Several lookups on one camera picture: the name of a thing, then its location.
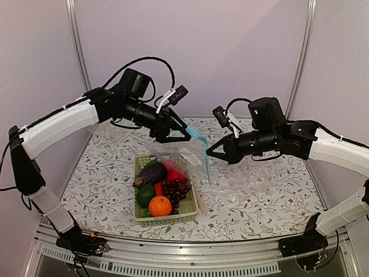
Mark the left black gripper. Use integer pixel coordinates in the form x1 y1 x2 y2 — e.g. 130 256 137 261
123 96 192 144

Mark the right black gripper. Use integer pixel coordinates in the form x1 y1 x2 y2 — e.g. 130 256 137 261
206 128 277 164

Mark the clear zip bag blue zipper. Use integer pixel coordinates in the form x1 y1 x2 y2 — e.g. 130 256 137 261
146 126 212 188

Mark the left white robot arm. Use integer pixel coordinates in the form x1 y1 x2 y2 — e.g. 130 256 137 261
9 84 191 250

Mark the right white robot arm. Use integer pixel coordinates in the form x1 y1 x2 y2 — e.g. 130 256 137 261
206 121 368 252

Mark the crumpled clear plastic bag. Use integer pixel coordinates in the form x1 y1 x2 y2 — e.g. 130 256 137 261
193 157 274 214

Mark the clear bag at back corner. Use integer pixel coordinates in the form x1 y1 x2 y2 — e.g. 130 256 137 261
88 122 133 147

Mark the red apple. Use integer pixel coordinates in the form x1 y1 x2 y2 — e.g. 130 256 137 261
167 169 187 183

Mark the purple eggplant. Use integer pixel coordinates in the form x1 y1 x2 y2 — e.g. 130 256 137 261
133 162 167 188

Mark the orange carrot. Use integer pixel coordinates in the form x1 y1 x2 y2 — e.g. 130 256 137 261
153 182 163 196

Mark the dark red grape bunch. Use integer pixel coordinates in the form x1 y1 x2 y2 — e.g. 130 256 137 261
163 180 191 215

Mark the green pepper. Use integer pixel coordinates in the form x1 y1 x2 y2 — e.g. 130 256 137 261
136 184 156 209

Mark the green plastic basket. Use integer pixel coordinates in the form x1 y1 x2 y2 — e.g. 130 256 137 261
134 155 197 227

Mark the orange fruit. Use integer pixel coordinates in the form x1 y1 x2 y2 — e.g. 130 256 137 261
148 196 172 217

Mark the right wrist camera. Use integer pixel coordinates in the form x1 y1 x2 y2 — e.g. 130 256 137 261
212 106 243 139

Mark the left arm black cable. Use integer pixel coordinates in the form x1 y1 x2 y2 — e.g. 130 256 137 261
102 57 176 93

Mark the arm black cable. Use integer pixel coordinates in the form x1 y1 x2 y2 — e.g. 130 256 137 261
102 57 176 93
314 121 369 151

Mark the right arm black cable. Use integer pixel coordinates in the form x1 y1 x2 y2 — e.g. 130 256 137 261
314 121 369 151

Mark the front aluminium rail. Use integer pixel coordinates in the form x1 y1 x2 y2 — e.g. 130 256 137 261
33 232 349 276

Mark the left aluminium frame post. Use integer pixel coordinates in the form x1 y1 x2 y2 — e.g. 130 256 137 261
65 0 92 91

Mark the aluminium frame post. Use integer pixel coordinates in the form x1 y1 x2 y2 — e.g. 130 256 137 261
285 0 317 119
65 0 92 91

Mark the right aluminium frame post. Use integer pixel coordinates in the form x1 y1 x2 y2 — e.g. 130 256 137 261
285 0 317 119

